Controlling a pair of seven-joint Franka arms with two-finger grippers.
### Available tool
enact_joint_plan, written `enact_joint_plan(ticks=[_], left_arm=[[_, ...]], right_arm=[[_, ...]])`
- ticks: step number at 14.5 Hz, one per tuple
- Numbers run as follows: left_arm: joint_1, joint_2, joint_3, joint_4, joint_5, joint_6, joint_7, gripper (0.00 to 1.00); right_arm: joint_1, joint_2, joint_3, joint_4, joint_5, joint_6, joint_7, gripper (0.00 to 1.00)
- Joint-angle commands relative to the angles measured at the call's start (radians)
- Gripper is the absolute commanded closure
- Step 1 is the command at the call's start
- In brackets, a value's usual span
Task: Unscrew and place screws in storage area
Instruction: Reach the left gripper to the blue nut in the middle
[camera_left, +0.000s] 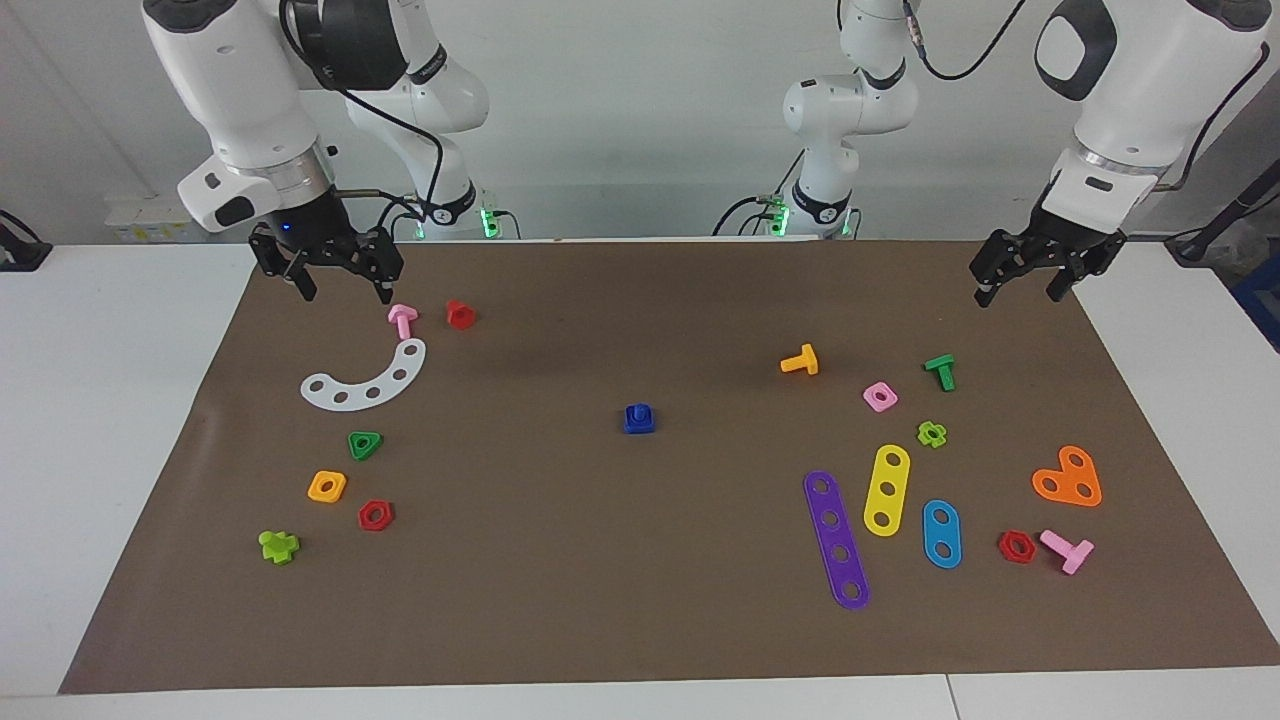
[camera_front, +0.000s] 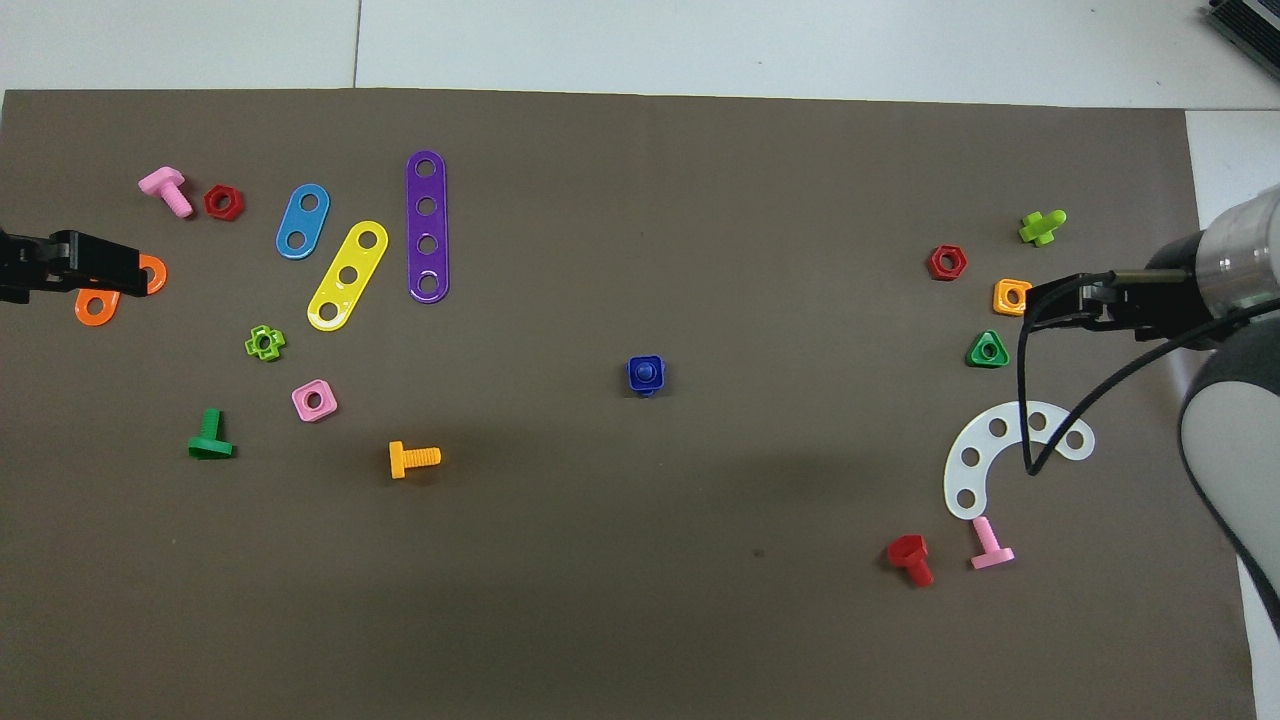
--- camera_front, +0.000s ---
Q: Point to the blue square plastic nut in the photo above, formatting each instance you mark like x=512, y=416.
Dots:
x=634, y=375

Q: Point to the lime green plastic bolt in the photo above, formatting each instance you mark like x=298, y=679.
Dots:
x=1038, y=230

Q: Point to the blue two-hole plastic strip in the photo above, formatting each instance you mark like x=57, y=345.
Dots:
x=302, y=221

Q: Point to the white curved five-hole plate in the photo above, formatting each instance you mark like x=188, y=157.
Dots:
x=982, y=442

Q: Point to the orange square plastic nut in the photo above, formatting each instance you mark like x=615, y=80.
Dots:
x=999, y=297

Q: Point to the blue plastic bolt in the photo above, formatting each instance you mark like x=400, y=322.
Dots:
x=646, y=372

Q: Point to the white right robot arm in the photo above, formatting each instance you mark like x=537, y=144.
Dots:
x=1235, y=260

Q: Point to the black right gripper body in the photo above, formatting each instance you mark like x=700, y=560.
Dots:
x=1170, y=295

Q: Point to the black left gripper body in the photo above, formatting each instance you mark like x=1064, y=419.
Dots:
x=30, y=268

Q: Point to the red hexagonal plastic nut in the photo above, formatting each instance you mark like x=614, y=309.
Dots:
x=934, y=263
x=212, y=203

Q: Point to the orange heart-shaped plastic plate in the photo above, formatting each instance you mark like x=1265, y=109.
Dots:
x=97, y=320

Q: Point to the yellow three-hole plastic strip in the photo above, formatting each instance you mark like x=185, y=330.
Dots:
x=359, y=258

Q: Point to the red plastic bolt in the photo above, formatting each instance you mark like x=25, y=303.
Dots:
x=908, y=550

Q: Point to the purple four-hole plastic strip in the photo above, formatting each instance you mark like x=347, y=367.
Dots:
x=427, y=225

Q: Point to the dark green plastic bolt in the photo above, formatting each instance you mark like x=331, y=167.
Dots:
x=210, y=448

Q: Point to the black ribbed device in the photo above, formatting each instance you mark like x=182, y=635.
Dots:
x=1250, y=25

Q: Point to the brown paper table mat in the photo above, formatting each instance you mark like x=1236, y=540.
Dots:
x=640, y=600

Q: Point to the green cross-shaped plastic nut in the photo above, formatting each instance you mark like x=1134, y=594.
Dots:
x=253, y=344

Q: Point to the green triangular plastic nut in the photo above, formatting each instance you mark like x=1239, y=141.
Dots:
x=975, y=358

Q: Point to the pink plastic bolt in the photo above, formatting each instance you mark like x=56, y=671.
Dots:
x=165, y=188
x=985, y=535

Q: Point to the pink square plastic nut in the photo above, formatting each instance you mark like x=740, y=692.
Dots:
x=300, y=408

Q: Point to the orange plastic bolt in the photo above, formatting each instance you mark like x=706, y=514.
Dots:
x=420, y=457

